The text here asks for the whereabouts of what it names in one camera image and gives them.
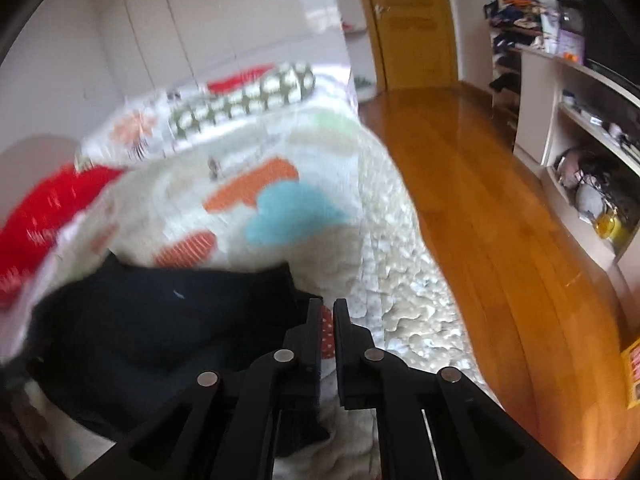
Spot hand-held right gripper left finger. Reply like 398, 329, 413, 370
76, 298, 325, 480

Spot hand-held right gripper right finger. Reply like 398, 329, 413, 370
333, 298, 578, 480

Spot dark navy pants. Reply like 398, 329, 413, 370
27, 252, 331, 456

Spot white bed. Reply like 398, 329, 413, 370
0, 67, 506, 480

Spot white printed quilt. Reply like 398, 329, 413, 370
0, 62, 401, 361

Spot green white patterned bolster pillow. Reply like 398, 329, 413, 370
167, 60, 316, 143

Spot yellow box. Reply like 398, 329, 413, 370
620, 337, 640, 408

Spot red patterned pillow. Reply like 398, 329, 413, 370
0, 162, 123, 308

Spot white shelf unit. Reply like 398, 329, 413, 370
492, 42, 640, 273

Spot wooden door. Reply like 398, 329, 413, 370
352, 0, 460, 92

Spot white wardrobe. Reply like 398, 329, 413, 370
92, 0, 351, 98

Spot pile of clothes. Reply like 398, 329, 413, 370
482, 0, 561, 53

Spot black television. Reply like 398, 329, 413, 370
580, 0, 640, 91

